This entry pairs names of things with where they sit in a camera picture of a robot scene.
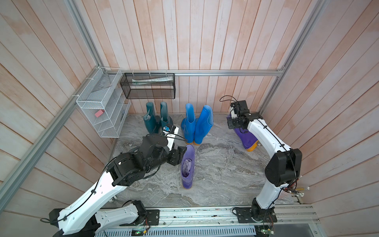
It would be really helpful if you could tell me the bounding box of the purple rain boot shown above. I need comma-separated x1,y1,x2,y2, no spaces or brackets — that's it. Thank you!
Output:
181,145,195,189
234,128,258,152

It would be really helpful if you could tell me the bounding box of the blue rain boot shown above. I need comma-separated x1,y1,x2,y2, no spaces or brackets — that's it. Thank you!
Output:
181,103,196,144
193,105,214,145

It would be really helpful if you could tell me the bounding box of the teal rain boot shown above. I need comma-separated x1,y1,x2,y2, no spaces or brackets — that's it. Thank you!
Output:
143,102,161,134
160,102,173,128

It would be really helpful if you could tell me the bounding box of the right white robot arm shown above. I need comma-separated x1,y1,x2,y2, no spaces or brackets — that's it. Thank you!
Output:
227,100,303,223

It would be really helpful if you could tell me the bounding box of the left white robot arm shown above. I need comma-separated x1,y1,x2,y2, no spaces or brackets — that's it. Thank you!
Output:
40,133,187,237

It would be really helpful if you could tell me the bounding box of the pink eraser block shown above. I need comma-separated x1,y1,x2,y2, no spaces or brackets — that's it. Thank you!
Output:
94,110,105,118

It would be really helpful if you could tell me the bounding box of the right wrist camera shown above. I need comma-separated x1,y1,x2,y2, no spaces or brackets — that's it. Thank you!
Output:
230,106,238,119

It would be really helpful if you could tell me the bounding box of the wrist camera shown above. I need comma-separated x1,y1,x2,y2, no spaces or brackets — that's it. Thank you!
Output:
162,123,179,151
230,106,238,119

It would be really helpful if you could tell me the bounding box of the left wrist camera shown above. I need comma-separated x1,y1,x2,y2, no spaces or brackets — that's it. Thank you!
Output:
162,123,179,151

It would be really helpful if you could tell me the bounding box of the black wire mesh basket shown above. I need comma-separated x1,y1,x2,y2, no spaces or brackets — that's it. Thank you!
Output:
120,72,176,99

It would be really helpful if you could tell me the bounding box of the white wire mesh shelf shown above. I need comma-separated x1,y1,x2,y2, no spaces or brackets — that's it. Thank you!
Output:
76,67,130,138

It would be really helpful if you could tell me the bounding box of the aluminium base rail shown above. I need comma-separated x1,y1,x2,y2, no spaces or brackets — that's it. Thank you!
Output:
95,204,326,237

